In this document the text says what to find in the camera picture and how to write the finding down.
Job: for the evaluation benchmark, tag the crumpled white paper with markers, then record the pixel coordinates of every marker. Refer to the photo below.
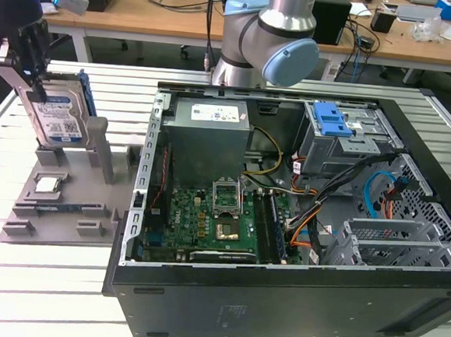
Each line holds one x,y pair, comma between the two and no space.
50,9

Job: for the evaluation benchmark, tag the grey flat box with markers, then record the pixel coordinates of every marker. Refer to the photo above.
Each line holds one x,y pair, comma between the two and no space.
417,13

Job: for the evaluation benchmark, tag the RAM stick on rack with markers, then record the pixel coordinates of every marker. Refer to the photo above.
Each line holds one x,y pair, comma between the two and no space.
62,207

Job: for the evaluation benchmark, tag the silver CPU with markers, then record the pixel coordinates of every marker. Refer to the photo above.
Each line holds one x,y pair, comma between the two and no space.
49,185

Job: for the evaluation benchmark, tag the green motherboard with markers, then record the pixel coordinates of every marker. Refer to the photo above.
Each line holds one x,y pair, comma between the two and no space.
190,216

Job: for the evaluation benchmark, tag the grey power supply unit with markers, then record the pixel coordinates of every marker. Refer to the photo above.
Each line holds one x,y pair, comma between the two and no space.
203,147

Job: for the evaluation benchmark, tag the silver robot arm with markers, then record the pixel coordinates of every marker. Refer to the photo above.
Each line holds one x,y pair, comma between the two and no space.
289,9

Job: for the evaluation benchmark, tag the wooden desk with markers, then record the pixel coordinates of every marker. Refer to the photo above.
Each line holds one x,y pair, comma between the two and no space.
163,19

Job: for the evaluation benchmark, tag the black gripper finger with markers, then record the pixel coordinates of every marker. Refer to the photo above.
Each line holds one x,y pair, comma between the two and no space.
35,52
12,70

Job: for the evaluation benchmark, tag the CPU socket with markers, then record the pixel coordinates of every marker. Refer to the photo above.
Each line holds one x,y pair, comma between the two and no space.
227,200

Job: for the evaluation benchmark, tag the black open PC case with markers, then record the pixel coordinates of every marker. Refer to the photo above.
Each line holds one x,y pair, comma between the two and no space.
277,309

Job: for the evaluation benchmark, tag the grey optical drive cage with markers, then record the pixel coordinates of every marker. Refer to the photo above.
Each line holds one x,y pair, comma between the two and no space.
328,153

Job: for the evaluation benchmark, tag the black pen box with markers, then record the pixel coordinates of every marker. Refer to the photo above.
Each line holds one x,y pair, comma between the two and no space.
382,21

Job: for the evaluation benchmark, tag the metal disk bay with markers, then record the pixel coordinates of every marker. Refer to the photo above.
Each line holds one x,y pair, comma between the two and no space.
385,228

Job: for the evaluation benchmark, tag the hard disk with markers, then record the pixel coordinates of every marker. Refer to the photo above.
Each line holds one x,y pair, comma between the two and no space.
57,116

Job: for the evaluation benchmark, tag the blue RAM stick in slot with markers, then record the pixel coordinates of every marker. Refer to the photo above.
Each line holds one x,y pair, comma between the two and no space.
279,235

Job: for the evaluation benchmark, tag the grey parts rack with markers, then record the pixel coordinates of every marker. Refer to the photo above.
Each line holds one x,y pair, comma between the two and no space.
69,222

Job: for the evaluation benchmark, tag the crumpled clear plastic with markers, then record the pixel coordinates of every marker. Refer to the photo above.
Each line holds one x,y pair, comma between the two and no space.
426,30

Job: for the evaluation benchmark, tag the gold chipset chip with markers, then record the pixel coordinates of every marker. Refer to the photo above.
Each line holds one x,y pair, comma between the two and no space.
228,233

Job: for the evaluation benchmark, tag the black graphics card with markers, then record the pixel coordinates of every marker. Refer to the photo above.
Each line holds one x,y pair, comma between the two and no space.
222,257

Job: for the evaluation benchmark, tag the blue drive cage latch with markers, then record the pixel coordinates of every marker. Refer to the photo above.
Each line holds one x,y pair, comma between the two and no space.
330,122

